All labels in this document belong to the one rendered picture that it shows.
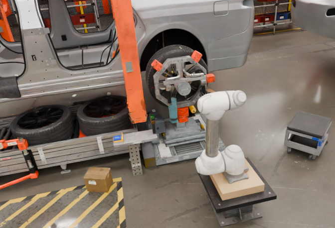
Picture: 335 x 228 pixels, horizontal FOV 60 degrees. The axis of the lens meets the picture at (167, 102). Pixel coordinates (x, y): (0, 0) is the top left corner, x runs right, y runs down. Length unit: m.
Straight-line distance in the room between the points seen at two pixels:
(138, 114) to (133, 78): 0.39
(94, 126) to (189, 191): 1.22
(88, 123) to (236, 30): 1.95
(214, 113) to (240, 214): 1.05
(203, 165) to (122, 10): 1.44
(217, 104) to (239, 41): 1.73
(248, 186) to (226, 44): 1.72
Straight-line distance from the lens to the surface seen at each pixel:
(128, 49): 2.66
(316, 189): 3.09
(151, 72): 2.92
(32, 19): 3.25
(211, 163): 2.25
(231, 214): 2.65
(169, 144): 3.29
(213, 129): 2.04
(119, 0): 2.58
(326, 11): 4.77
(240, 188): 2.41
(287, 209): 2.85
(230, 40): 3.47
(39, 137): 3.32
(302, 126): 3.30
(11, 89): 3.49
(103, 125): 3.19
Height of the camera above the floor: 2.04
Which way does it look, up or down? 27 degrees down
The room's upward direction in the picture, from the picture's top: 5 degrees counter-clockwise
